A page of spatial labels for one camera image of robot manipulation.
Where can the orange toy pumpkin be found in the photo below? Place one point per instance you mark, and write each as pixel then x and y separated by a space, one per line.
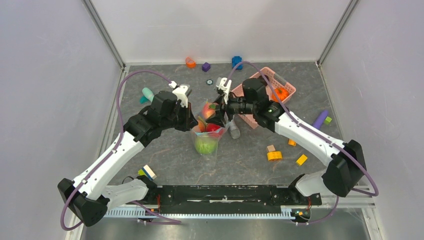
pixel 280 94

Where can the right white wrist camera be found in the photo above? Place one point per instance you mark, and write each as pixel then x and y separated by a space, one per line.
pixel 223 85

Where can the mint green toy microphone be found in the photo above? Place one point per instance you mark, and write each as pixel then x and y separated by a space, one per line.
pixel 147 95

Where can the grey toy microphone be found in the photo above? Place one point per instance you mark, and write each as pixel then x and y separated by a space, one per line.
pixel 234 130

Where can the yellow toy brick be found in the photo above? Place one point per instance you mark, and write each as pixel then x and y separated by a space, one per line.
pixel 273 156

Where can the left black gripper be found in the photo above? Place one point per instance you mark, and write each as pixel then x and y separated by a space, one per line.
pixel 190 120

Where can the white blue green block stack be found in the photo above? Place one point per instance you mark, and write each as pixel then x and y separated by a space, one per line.
pixel 148 172

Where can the small yellow block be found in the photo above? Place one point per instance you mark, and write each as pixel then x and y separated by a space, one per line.
pixel 301 160

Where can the green toy cabbage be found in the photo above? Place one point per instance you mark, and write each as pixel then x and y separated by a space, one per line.
pixel 205 146

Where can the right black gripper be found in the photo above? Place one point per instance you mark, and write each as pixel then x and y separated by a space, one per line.
pixel 218 119

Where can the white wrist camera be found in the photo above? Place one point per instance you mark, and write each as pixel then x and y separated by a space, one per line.
pixel 223 85
pixel 182 92

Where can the orange toy brick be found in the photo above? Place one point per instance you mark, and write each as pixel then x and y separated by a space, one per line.
pixel 292 142

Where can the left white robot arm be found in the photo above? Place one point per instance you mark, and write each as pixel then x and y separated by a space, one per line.
pixel 88 195

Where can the red toy apple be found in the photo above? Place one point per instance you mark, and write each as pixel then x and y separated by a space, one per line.
pixel 211 127

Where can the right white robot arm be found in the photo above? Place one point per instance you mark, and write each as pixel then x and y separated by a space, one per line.
pixel 344 161

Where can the orange peach toy fruit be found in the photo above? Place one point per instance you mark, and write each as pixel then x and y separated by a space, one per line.
pixel 208 110

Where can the purple toy microphone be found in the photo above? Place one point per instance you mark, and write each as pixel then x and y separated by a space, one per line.
pixel 319 121

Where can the purple toy cube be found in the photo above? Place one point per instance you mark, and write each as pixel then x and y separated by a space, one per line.
pixel 206 67

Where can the small green cube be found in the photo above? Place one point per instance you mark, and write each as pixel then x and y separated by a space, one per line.
pixel 328 120

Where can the pink toy peach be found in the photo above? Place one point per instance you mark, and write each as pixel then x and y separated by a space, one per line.
pixel 200 127

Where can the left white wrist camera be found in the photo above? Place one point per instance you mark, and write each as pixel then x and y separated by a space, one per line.
pixel 182 92

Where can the blue toy car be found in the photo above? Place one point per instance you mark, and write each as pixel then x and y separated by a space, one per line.
pixel 236 62

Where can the pink plastic basket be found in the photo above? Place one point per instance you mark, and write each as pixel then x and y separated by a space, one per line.
pixel 277 82

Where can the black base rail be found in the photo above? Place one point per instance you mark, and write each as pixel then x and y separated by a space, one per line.
pixel 224 199

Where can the small wooden cube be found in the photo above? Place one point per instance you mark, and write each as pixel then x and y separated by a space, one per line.
pixel 270 148

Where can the clear zip top bag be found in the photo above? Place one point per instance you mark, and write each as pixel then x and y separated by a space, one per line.
pixel 207 160

